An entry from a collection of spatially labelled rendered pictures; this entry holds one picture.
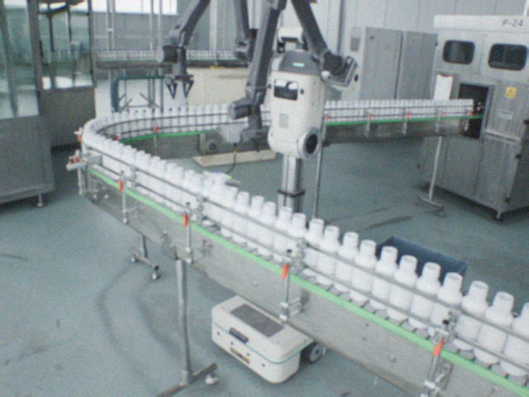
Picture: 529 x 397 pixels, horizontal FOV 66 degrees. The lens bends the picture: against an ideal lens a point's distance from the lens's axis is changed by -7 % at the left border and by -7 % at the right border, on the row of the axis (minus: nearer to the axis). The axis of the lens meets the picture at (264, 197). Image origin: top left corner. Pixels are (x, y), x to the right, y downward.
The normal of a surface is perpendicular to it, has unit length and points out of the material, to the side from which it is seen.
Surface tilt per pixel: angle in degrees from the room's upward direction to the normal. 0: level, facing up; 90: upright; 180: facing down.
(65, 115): 90
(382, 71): 90
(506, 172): 91
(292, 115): 90
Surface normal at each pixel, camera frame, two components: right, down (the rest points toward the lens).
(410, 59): 0.47, 0.33
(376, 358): -0.69, 0.23
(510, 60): -0.88, 0.13
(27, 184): 0.72, 0.27
